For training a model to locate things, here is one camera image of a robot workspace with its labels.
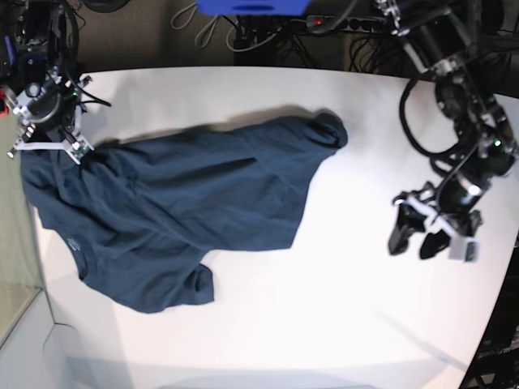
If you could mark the dark blue t-shirt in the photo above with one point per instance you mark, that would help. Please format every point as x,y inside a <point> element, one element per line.
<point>139,217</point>

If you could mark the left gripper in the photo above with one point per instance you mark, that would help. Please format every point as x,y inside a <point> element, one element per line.
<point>445,214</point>

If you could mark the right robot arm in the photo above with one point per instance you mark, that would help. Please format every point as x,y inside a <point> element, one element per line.
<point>46,36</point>

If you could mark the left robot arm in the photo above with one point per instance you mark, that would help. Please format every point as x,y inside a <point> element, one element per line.
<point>441,39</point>

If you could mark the blue box at top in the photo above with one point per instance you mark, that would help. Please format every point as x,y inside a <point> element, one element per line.
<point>253,7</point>

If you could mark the black power strip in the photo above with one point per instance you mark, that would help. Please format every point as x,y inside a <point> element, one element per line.
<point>368,25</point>

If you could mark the red clamp at table edge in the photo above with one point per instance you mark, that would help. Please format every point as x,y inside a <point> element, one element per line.
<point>4,109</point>

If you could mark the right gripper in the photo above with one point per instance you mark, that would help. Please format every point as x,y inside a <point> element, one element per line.
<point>49,116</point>

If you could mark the blue object at left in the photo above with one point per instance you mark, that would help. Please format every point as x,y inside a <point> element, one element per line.
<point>11,49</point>

